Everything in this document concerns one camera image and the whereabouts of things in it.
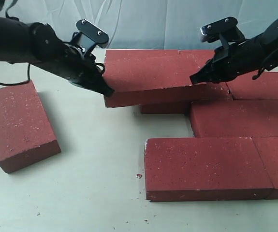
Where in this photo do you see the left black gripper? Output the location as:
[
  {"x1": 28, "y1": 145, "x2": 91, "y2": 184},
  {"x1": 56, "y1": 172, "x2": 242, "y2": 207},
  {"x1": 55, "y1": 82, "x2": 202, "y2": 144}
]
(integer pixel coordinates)
[{"x1": 49, "y1": 42, "x2": 115, "y2": 97}]

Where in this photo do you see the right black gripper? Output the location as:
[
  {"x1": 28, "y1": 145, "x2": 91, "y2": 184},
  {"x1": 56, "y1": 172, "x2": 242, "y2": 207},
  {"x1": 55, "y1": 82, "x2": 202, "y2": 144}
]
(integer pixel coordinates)
[{"x1": 190, "y1": 36, "x2": 274, "y2": 85}]

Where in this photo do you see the chipped red brick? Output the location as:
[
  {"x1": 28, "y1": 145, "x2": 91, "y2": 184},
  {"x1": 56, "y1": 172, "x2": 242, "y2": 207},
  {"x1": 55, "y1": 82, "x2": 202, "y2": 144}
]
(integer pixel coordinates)
[{"x1": 139, "y1": 83, "x2": 233, "y2": 114}]

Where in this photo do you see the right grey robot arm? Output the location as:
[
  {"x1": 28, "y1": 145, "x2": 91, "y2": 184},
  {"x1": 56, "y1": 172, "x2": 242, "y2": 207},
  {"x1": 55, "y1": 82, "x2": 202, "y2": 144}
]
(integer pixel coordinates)
[{"x1": 190, "y1": 16, "x2": 278, "y2": 85}]

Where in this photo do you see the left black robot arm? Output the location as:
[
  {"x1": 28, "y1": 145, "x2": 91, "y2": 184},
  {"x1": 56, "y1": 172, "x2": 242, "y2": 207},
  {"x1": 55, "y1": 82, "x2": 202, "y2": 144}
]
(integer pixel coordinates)
[{"x1": 0, "y1": 0, "x2": 115, "y2": 97}]

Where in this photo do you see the right third-row red brick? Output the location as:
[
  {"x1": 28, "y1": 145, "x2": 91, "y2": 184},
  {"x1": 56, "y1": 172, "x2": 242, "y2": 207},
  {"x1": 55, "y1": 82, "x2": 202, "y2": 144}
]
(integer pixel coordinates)
[{"x1": 190, "y1": 100, "x2": 278, "y2": 137}]

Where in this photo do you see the right second-row red brick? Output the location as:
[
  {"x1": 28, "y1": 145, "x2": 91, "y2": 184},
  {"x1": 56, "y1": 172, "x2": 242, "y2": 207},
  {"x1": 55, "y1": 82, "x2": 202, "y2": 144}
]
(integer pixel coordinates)
[{"x1": 227, "y1": 72, "x2": 278, "y2": 100}]

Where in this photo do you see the front large red brick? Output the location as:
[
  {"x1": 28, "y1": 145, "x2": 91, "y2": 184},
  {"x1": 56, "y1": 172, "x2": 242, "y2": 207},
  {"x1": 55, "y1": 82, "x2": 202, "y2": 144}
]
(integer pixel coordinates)
[{"x1": 144, "y1": 137, "x2": 274, "y2": 202}]

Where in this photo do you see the white backdrop cloth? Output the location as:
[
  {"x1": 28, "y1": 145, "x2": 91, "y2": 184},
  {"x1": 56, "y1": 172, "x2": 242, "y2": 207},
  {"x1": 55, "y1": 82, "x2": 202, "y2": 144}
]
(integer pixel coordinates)
[{"x1": 0, "y1": 0, "x2": 278, "y2": 50}]

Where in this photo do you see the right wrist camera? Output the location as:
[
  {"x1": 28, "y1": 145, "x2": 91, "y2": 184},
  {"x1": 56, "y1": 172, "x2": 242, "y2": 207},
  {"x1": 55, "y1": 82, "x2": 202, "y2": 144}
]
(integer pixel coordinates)
[{"x1": 200, "y1": 16, "x2": 246, "y2": 49}]

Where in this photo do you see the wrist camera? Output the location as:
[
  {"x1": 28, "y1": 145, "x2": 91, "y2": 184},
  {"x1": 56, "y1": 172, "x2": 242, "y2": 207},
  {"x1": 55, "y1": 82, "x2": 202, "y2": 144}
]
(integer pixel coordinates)
[
  {"x1": 70, "y1": 19, "x2": 109, "y2": 56},
  {"x1": 200, "y1": 16, "x2": 246, "y2": 49}
]

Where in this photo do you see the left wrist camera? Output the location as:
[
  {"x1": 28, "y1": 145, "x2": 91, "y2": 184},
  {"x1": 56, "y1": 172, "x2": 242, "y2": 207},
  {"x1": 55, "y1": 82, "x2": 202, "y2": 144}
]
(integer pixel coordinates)
[{"x1": 70, "y1": 19, "x2": 109, "y2": 56}]

